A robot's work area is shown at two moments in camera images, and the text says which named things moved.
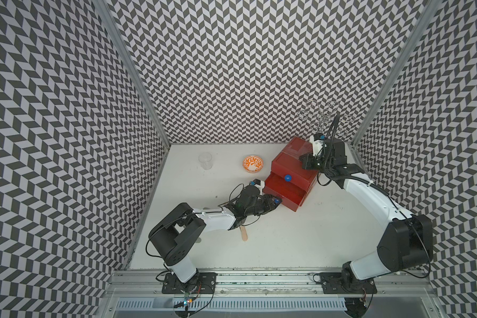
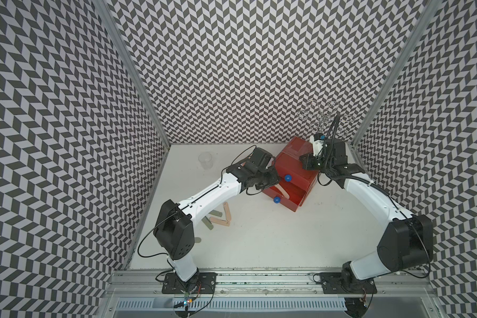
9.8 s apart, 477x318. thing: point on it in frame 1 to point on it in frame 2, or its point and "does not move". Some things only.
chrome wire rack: [320, 117] does not move
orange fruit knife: [244, 233] to [285, 193]
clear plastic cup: [205, 159] does not move
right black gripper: [307, 163] does not move
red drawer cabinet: [287, 179] does not move
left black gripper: [269, 204] to [273, 178]
